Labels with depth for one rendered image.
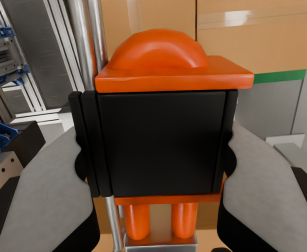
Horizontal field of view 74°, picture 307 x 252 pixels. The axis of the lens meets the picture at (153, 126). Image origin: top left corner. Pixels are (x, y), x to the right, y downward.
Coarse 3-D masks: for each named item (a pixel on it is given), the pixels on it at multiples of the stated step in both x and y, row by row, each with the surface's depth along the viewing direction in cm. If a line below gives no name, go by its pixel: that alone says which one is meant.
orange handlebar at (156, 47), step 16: (144, 32) 10; (160, 32) 10; (176, 32) 10; (128, 48) 10; (144, 48) 10; (160, 48) 10; (176, 48) 10; (192, 48) 10; (112, 64) 11; (128, 64) 10; (144, 64) 10; (160, 64) 10; (176, 64) 10; (192, 64) 10; (208, 64) 11; (128, 208) 15; (144, 208) 16; (176, 208) 16; (192, 208) 16; (128, 224) 16; (144, 224) 16; (176, 224) 17; (192, 224) 17
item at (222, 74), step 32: (224, 64) 11; (128, 96) 10; (160, 96) 10; (192, 96) 10; (224, 96) 10; (128, 128) 10; (160, 128) 10; (192, 128) 10; (224, 128) 10; (128, 160) 11; (160, 160) 11; (192, 160) 11; (128, 192) 12; (160, 192) 12; (192, 192) 13
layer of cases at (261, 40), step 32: (128, 0) 67; (160, 0) 67; (192, 0) 67; (224, 0) 67; (256, 0) 68; (288, 0) 68; (128, 32) 71; (192, 32) 72; (224, 32) 72; (256, 32) 72; (288, 32) 72; (256, 64) 78; (288, 64) 78
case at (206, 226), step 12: (84, 180) 51; (96, 204) 44; (204, 204) 44; (216, 204) 44; (204, 216) 41; (216, 216) 41; (108, 228) 39; (204, 228) 39; (216, 228) 39; (108, 240) 39; (204, 240) 40; (216, 240) 40
